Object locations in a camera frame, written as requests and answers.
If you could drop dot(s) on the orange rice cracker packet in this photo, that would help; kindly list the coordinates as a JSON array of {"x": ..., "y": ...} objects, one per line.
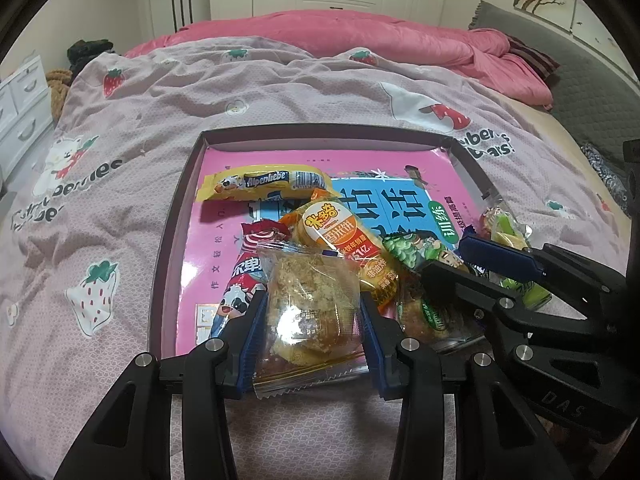
[{"x": 330, "y": 230}]

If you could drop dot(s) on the yellow candy packet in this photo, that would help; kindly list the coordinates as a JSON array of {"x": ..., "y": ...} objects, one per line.
[{"x": 260, "y": 182}]

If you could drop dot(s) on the beige bed sheet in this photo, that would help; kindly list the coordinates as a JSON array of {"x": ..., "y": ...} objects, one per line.
[{"x": 565, "y": 170}]

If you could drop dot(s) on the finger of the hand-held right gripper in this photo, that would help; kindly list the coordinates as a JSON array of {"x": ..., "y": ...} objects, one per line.
[
  {"x": 500, "y": 256},
  {"x": 450, "y": 280}
]

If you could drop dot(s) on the dark striped pillow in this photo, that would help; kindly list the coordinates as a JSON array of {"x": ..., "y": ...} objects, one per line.
[{"x": 532, "y": 57}]

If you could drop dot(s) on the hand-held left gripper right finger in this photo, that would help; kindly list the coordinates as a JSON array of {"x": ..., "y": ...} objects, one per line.
[{"x": 372, "y": 345}]

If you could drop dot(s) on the round green biscuit packet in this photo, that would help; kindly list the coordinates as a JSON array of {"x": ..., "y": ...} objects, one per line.
[{"x": 425, "y": 315}]

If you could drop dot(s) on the pink duvet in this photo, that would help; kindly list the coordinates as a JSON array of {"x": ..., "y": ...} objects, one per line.
[{"x": 350, "y": 40}]

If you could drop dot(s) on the clear pastry packet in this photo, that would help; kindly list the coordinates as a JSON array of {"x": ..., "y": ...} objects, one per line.
[{"x": 310, "y": 310}]

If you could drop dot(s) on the clear nut candy packet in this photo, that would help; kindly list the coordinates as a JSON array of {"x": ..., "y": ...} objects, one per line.
[{"x": 492, "y": 220}]

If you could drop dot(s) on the pink box tray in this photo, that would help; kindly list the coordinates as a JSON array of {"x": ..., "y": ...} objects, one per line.
[{"x": 170, "y": 240}]

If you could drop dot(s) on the grey padded headboard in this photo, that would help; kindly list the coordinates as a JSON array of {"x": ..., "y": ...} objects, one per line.
[{"x": 590, "y": 95}]

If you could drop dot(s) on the dark clothes pile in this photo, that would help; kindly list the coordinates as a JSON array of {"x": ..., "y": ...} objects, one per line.
[{"x": 90, "y": 52}]

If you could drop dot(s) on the dark patterned cloth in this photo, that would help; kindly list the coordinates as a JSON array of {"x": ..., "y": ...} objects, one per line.
[{"x": 607, "y": 175}]

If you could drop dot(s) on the dark green snack packet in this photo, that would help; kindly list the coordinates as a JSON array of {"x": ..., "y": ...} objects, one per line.
[{"x": 410, "y": 252}]

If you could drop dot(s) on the light green snack packet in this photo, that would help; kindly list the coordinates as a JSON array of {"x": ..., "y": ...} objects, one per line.
[{"x": 530, "y": 295}]

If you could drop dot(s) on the pink strawberry printed blanket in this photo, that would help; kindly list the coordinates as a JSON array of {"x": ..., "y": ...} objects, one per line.
[{"x": 125, "y": 160}]

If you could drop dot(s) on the white drawer cabinet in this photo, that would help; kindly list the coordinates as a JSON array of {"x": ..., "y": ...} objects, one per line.
[{"x": 22, "y": 110}]

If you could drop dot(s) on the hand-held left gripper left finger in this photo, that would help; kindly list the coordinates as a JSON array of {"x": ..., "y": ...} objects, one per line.
[{"x": 252, "y": 340}]

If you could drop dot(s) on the red candy packet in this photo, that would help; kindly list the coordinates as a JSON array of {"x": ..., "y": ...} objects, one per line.
[{"x": 245, "y": 280}]

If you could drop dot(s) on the tan plush blanket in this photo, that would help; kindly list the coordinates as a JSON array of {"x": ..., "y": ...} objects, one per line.
[{"x": 59, "y": 92}]

